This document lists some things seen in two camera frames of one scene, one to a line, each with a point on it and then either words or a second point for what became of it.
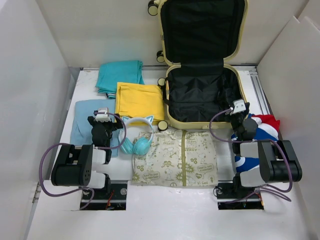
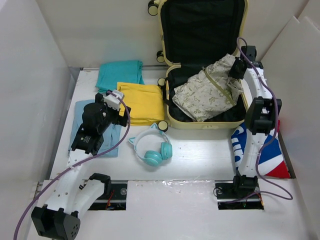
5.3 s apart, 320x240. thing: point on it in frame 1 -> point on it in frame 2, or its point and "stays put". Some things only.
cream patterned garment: x=178 y=157 -> x=211 y=90
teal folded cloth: x=110 y=73 stays put
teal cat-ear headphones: x=142 y=146 -> x=154 y=158
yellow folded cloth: x=137 y=100 stays put
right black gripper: x=247 y=105 -> x=232 y=73
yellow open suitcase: x=198 y=37 stays put
